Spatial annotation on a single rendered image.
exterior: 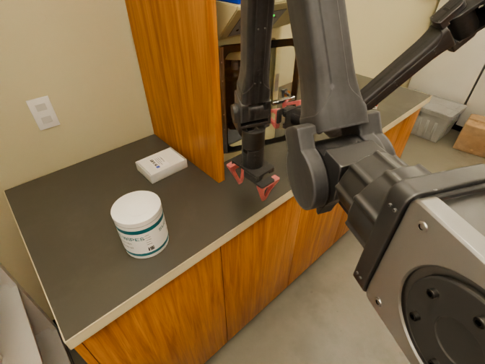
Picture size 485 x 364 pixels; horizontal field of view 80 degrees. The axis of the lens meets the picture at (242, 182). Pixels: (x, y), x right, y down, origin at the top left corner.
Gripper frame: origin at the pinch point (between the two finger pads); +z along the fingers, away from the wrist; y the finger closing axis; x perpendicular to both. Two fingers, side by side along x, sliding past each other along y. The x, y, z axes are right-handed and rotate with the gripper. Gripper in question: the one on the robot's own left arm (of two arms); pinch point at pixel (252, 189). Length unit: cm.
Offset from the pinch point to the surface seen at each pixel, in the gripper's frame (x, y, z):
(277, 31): -43, 33, -29
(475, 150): -289, -19, 105
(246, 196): -8.9, 11.7, 15.9
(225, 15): -13.9, 26.5, -38.2
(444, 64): -325, 47, 45
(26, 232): 53, 45, 16
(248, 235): -4.8, 5.9, 29.2
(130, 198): 27.0, 20.3, 1.0
